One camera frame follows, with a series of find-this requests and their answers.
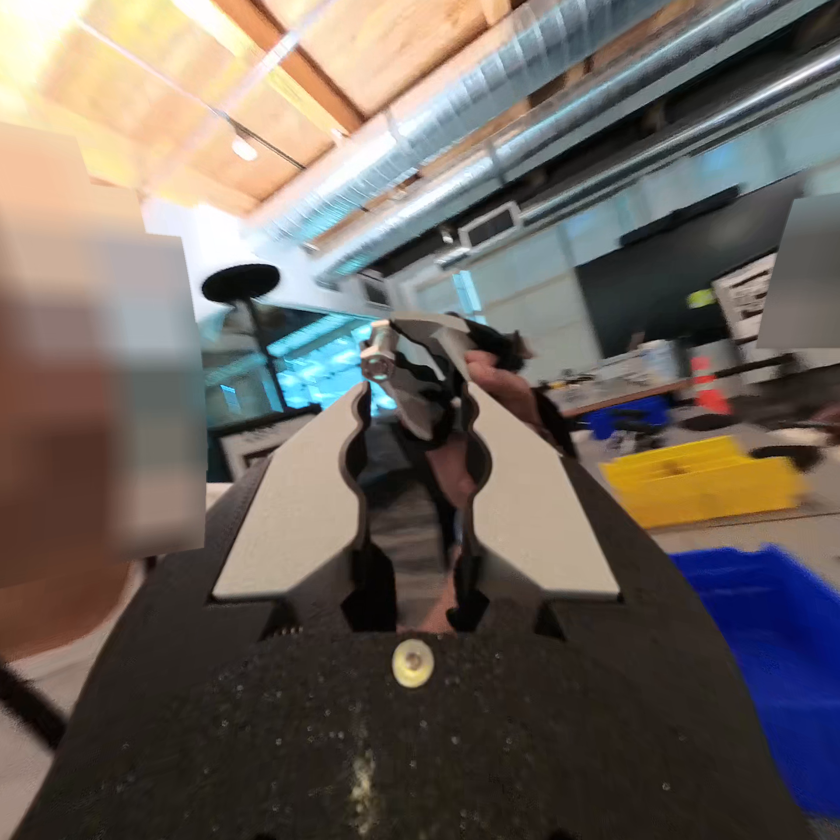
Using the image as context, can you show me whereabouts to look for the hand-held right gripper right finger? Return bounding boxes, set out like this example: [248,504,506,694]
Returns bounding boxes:
[448,381,622,632]

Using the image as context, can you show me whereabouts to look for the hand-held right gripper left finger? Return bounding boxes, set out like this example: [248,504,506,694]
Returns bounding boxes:
[211,381,398,634]

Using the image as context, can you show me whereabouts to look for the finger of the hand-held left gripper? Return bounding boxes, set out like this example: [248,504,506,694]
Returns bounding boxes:
[381,366,455,442]
[390,314,475,382]

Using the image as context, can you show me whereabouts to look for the steel hex bolt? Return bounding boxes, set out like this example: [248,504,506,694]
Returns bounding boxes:
[360,320,403,383]

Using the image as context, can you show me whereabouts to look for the yellow plastic bin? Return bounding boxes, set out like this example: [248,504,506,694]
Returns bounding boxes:
[600,434,809,531]

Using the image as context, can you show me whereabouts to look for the blue plastic bin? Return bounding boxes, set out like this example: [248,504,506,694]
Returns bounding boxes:
[583,394,670,442]
[669,545,840,820]

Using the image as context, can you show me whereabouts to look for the person's left forearm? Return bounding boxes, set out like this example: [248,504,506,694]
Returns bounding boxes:
[419,558,462,634]

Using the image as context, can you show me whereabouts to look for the person's left hand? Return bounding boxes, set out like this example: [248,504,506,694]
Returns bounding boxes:
[427,350,549,509]

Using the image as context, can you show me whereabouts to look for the black-framed marker sign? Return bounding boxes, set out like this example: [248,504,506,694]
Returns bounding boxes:
[220,406,322,483]
[712,252,778,345]

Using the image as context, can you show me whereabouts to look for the white air vent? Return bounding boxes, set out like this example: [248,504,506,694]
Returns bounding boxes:
[456,202,524,249]

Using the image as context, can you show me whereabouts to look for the cluttered work table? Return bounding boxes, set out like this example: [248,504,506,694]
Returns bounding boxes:
[545,340,691,417]

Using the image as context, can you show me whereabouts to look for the orange traffic cone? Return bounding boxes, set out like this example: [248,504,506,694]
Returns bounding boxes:
[689,356,731,416]

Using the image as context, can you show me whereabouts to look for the black lamp stand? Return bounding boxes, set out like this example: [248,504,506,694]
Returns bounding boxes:
[200,262,287,416]

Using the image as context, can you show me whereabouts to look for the person's white shirt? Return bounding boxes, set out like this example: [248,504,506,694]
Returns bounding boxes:
[0,650,73,840]

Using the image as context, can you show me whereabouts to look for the silver ventilation duct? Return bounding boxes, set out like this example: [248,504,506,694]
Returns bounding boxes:
[243,0,657,244]
[315,0,840,290]

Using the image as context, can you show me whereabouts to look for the black lanyard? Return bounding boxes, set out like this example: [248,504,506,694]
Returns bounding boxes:
[0,659,68,752]

